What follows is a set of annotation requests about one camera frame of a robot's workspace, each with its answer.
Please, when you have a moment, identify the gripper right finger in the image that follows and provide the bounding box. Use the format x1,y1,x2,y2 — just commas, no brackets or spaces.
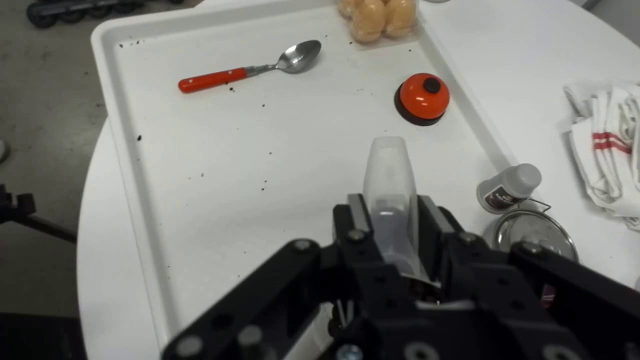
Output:
417,195,640,360

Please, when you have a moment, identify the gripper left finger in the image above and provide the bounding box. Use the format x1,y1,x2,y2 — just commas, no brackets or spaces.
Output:
160,194,408,360

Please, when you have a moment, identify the metal strainer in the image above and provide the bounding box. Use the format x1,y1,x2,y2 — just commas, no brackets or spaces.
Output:
482,199,581,263

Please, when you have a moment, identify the small white bottle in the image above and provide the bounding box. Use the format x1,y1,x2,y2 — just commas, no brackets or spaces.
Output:
476,163,543,215

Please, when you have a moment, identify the white plastic tray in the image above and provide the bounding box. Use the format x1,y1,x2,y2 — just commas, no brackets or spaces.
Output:
91,0,518,351

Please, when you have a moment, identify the white cloth with red stripes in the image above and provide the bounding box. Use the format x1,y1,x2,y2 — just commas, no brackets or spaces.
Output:
563,82,640,232

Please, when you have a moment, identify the orange call bell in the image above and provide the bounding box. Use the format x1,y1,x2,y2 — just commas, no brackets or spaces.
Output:
394,73,451,127

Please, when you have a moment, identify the stand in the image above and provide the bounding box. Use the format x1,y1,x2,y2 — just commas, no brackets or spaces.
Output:
0,184,78,245

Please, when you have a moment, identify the clear carton of eggs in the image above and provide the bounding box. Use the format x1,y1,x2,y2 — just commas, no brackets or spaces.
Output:
336,0,421,45

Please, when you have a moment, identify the spoon with orange handle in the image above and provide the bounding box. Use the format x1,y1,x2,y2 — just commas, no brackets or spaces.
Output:
178,40,322,94

